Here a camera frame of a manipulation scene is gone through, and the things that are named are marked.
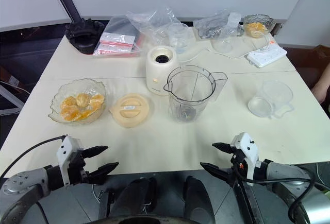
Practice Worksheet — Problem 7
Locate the clear plastic dome cover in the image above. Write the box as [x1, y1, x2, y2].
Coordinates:
[210, 34, 244, 54]

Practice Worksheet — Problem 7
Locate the clear plastic measuring cup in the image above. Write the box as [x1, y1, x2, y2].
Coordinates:
[247, 80, 295, 120]

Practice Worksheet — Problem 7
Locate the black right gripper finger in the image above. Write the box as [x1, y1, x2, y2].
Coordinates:
[200, 162, 230, 184]
[211, 142, 235, 155]

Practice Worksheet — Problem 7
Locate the clear plastic container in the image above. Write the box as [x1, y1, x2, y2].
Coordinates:
[166, 23, 195, 55]

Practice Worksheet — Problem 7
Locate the peeled orange piece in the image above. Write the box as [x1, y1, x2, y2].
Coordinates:
[59, 105, 81, 122]
[60, 97, 78, 109]
[90, 94, 106, 107]
[79, 109, 95, 120]
[76, 93, 91, 107]

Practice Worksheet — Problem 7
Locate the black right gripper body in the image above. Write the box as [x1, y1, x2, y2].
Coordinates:
[227, 151, 246, 187]

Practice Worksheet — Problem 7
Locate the wavy clear glass bowl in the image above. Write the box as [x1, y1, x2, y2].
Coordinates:
[47, 78, 108, 125]

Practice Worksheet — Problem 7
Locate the white metal frame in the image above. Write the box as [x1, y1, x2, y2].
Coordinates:
[0, 79, 24, 117]

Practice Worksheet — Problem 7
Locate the beige round blender lid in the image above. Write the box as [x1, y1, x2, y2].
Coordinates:
[109, 93, 152, 129]

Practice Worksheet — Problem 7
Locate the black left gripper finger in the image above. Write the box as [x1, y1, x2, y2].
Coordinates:
[88, 162, 120, 185]
[81, 145, 109, 160]

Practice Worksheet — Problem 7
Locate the clear plastic blender jar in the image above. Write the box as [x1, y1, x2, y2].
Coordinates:
[162, 65, 229, 124]

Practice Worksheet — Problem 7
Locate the zip bag with red packs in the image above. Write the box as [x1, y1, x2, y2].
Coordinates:
[93, 15, 144, 58]

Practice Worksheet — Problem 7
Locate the orange pieces heap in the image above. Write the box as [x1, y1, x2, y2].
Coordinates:
[244, 21, 268, 38]

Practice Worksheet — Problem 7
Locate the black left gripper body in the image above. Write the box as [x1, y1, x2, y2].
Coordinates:
[67, 151, 91, 185]

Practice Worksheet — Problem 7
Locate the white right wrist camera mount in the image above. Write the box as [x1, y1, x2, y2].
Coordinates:
[229, 132, 261, 187]

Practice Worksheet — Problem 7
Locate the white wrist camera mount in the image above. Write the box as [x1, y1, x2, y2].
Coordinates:
[56, 135, 84, 187]
[229, 132, 261, 187]

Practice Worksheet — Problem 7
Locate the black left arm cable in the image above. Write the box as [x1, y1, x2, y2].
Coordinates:
[0, 136, 65, 179]

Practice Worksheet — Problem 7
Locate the white power strip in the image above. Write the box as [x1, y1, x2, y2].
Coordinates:
[244, 44, 288, 68]

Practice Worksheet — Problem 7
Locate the plastic bag with dark items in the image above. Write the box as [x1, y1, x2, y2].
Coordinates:
[193, 11, 244, 40]

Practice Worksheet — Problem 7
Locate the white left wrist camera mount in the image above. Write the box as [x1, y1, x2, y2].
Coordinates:
[56, 135, 84, 187]

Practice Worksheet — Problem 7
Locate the white blender base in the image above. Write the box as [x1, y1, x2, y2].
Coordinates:
[145, 46, 177, 97]

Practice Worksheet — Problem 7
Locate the clear bag with orange food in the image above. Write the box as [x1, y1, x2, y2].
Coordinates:
[243, 14, 277, 39]

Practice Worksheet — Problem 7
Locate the crumpled clear plastic bag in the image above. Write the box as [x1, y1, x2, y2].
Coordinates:
[126, 5, 182, 47]

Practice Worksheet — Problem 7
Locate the black ridged plastic object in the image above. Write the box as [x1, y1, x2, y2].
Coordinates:
[64, 17, 105, 56]

